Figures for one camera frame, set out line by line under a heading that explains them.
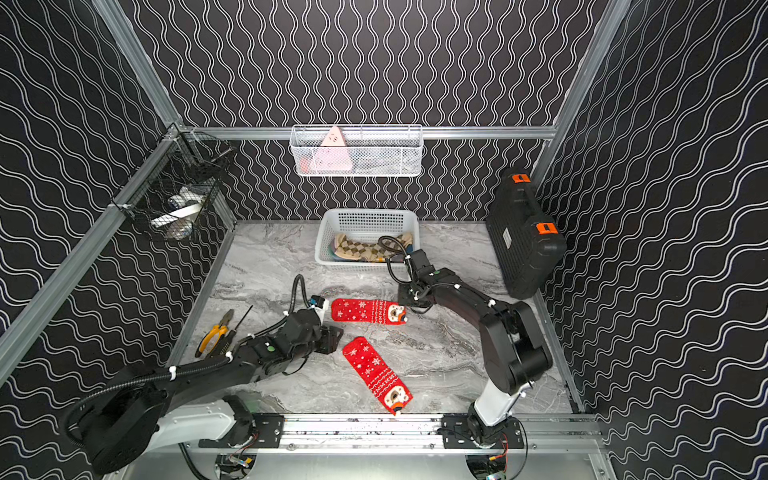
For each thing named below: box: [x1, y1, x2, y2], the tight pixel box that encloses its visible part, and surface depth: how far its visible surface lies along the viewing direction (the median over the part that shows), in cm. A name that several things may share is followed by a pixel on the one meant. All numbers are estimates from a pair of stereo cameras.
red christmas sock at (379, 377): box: [342, 336, 413, 415], surface depth 85 cm
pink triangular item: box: [310, 126, 353, 171], surface depth 92 cm
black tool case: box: [485, 168, 567, 299], surface depth 90 cm
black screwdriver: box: [206, 304, 254, 359], surface depth 89 cm
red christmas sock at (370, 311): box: [331, 298, 408, 325], surface depth 97 cm
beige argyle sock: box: [333, 233, 413, 262], surface depth 107 cm
